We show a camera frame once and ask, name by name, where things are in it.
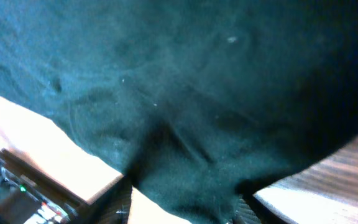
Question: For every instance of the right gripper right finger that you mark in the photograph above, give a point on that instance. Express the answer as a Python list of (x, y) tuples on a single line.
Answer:
[(249, 210)]

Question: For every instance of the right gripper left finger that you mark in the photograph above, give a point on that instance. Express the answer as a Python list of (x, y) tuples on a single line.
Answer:
[(113, 206)]

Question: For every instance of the black shorts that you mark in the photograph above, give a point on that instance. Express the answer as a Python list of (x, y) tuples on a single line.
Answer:
[(196, 101)]

